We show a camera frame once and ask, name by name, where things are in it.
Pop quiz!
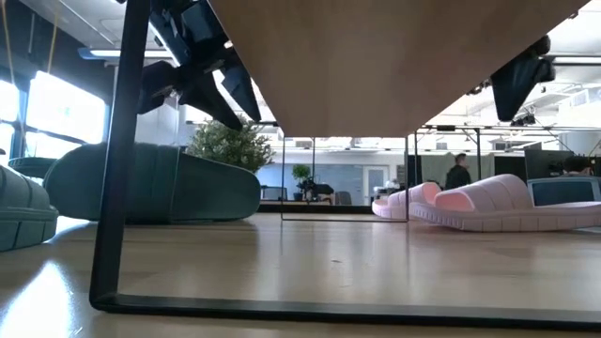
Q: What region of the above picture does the black ceiling spotlight cluster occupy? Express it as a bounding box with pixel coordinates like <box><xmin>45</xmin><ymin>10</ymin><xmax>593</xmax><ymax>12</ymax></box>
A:
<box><xmin>509</xmin><ymin>112</ymin><xmax>539</xmax><ymax>128</ymax></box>
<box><xmin>467</xmin><ymin>78</ymin><xmax>493</xmax><ymax>98</ymax></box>

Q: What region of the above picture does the black background workstation frame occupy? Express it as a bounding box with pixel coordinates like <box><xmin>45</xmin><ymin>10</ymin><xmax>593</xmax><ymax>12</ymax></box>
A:
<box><xmin>415</xmin><ymin>122</ymin><xmax>601</xmax><ymax>189</ymax></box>

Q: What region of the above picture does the small potted green plant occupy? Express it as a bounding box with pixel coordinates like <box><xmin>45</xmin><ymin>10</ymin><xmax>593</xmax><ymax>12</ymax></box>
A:
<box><xmin>186</xmin><ymin>119</ymin><xmax>276</xmax><ymax>174</ymax></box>

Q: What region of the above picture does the tall background potted plant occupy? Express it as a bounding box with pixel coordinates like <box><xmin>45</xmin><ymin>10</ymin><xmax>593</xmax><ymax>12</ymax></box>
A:
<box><xmin>290</xmin><ymin>163</ymin><xmax>313</xmax><ymax>202</ymax></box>

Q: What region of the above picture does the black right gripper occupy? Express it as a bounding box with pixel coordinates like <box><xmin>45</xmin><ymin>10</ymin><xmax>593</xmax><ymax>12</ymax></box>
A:
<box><xmin>491</xmin><ymin>35</ymin><xmax>557</xmax><ymax>122</ymax></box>

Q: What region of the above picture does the grey framed monitor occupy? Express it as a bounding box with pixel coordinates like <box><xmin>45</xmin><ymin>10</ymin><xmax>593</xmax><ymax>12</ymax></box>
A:
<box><xmin>526</xmin><ymin>176</ymin><xmax>601</xmax><ymax>207</ymax></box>

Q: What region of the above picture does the wooden shelf with black frame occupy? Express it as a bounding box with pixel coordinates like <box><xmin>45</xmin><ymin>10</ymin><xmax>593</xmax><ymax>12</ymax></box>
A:
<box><xmin>88</xmin><ymin>0</ymin><xmax>601</xmax><ymax>330</ymax></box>

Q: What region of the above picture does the person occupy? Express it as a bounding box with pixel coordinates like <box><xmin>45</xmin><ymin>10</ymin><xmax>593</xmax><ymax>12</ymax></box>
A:
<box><xmin>444</xmin><ymin>152</ymin><xmax>473</xmax><ymax>192</ymax></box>
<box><xmin>562</xmin><ymin>155</ymin><xmax>593</xmax><ymax>177</ymax></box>

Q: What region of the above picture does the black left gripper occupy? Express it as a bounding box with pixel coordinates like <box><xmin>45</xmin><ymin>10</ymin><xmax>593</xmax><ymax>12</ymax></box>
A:
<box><xmin>138</xmin><ymin>0</ymin><xmax>262</xmax><ymax>131</ymax></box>

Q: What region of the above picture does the dark computer monitor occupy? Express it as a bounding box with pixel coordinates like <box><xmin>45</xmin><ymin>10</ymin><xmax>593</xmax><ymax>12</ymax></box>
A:
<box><xmin>524</xmin><ymin>148</ymin><xmax>577</xmax><ymax>180</ymax></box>

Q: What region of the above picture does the long ceiling light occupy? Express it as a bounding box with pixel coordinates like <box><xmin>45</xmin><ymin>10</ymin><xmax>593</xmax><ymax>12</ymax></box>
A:
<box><xmin>78</xmin><ymin>46</ymin><xmax>174</xmax><ymax>61</ymax></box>

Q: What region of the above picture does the pink rubber slide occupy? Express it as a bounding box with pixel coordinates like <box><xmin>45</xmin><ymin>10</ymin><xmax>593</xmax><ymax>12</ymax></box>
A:
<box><xmin>408</xmin><ymin>173</ymin><xmax>601</xmax><ymax>234</ymax></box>
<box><xmin>372</xmin><ymin>181</ymin><xmax>442</xmax><ymax>221</ymax></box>

